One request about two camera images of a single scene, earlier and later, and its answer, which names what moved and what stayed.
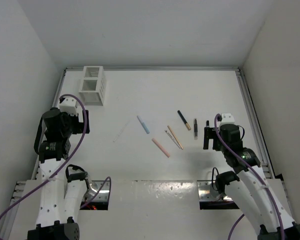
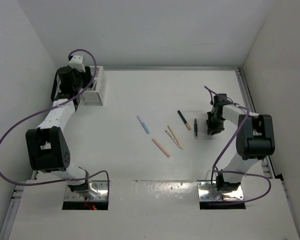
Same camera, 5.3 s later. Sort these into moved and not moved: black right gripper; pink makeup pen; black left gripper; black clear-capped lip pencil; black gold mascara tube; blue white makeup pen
Moved: black right gripper; black left gripper
Not moved: black gold mascara tube; blue white makeup pen; black clear-capped lip pencil; pink makeup pen
